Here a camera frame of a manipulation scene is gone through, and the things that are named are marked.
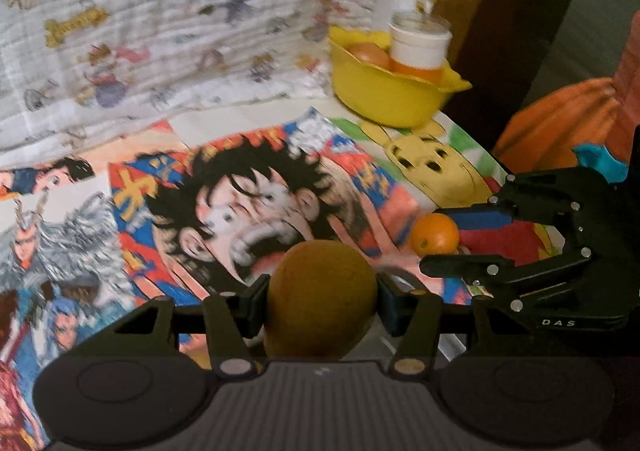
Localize yellow plastic bowl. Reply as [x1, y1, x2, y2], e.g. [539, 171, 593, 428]
[327, 25, 473, 129]

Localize brown kiwi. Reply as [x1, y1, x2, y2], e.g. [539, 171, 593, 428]
[263, 239, 378, 359]

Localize white printed blanket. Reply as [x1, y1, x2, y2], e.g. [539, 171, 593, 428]
[0, 0, 451, 156]

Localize brown wooden board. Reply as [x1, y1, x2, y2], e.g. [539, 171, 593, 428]
[440, 0, 551, 112]

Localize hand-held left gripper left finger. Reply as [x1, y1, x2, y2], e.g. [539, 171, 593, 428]
[72, 273, 273, 379]

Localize orange round fruit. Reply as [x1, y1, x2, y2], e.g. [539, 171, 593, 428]
[347, 42, 392, 69]

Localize small orange tangerine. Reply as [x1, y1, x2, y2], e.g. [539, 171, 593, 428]
[410, 212, 461, 256]

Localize colourful comic poster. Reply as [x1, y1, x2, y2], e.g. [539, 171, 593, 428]
[0, 106, 473, 451]

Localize yellow bear printed cloth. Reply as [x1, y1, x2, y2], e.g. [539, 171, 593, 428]
[327, 106, 571, 272]

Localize white and orange vase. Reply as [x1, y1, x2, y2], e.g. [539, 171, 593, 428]
[389, 13, 453, 84]

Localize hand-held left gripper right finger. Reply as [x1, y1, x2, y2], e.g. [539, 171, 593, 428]
[376, 272, 568, 378]

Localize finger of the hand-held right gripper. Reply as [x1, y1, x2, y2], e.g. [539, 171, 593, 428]
[457, 168, 583, 234]
[419, 246, 593, 317]

